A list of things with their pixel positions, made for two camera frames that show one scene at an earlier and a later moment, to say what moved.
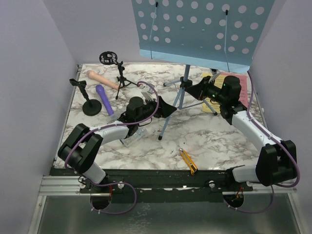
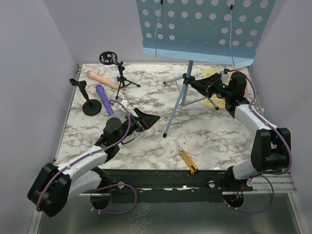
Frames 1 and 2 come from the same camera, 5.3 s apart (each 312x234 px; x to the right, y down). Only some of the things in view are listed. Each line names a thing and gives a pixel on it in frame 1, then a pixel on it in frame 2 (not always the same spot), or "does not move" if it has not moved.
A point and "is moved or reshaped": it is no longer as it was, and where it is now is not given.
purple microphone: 100,90 does not move
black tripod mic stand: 110,58 does not move
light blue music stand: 223,34 is moved or reshaped
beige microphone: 94,75 does not move
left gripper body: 152,107 → 138,126
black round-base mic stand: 91,107 does not move
